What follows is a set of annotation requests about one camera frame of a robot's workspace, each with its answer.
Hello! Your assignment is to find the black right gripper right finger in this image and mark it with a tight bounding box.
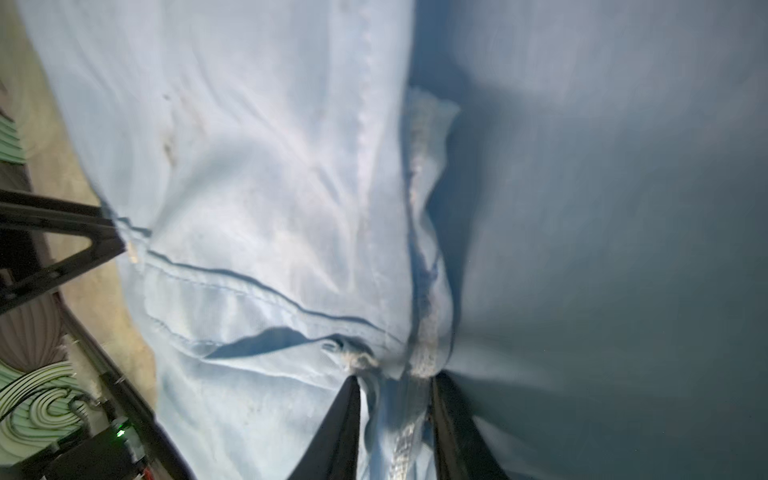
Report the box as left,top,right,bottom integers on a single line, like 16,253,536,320
431,373,508,480

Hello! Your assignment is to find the light blue long sleeve shirt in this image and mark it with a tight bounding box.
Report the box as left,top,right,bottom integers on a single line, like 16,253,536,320
17,1,767,479

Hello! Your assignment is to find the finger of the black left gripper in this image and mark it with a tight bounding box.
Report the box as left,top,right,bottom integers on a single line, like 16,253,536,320
1,190,125,313

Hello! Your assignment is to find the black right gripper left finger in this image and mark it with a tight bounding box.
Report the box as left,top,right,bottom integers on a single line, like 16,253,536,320
288,376,361,480

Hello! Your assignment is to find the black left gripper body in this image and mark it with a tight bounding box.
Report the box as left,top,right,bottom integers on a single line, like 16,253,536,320
1,421,147,480

